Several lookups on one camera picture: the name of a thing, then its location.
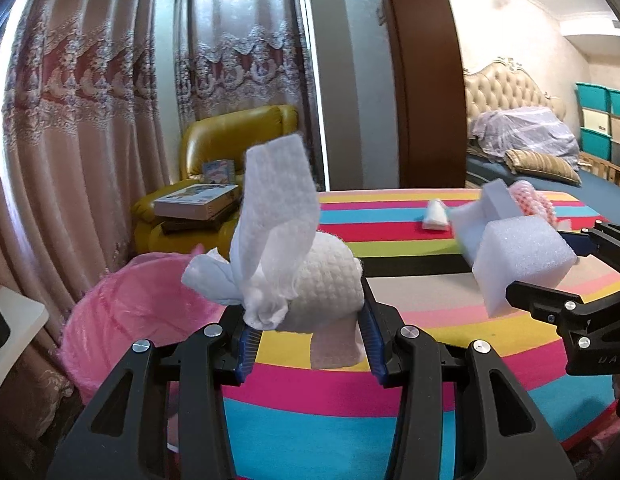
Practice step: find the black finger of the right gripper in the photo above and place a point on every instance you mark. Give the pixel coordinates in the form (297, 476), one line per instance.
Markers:
(541, 302)
(601, 240)

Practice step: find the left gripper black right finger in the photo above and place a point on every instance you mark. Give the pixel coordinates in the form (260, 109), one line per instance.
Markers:
(499, 431)

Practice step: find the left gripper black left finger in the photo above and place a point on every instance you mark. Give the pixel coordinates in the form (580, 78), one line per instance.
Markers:
(123, 431)

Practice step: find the white foam block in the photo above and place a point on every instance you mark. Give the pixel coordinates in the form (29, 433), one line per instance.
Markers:
(525, 249)

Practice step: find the pink foam fruit net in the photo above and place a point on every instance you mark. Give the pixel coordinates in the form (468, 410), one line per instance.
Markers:
(532, 202)

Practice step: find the white bubble foam sheet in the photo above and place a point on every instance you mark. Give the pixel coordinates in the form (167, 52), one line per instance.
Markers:
(329, 298)

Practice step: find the white paper packet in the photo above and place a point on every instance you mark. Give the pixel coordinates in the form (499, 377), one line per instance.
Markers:
(435, 217)

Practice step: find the pink bag trash bin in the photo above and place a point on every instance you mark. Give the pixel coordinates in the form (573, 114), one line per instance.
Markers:
(144, 300)

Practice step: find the colourful striped tablecloth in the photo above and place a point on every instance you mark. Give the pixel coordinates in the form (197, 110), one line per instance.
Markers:
(291, 422)

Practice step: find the teal storage boxes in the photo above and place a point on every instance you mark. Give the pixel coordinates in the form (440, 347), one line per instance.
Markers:
(600, 121)

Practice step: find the gold striped pillow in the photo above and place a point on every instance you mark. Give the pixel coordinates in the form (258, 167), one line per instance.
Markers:
(540, 165)

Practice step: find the large flat book box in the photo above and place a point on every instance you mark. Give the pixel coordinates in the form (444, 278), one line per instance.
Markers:
(197, 201)

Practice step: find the grey patterned duvet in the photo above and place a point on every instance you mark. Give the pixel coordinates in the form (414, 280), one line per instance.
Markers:
(530, 128)

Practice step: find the small blue picture box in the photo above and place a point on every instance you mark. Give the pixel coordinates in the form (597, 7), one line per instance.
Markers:
(219, 171)

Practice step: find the cream tufted headboard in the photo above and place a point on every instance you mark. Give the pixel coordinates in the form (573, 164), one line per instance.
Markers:
(505, 85)

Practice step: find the white side table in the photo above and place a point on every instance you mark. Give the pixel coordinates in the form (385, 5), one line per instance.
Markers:
(25, 318)

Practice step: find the yellow leather armchair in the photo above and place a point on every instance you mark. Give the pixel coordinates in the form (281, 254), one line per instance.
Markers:
(212, 151)

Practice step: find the brown wooden door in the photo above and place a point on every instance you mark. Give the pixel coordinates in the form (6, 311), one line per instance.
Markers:
(429, 91)

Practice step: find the pink lace curtain left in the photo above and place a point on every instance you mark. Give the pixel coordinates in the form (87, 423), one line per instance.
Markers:
(80, 142)

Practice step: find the pink lace curtain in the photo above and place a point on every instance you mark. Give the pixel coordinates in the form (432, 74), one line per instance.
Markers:
(80, 142)
(231, 55)

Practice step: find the pink lace curtain right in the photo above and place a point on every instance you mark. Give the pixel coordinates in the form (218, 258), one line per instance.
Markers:
(231, 55)

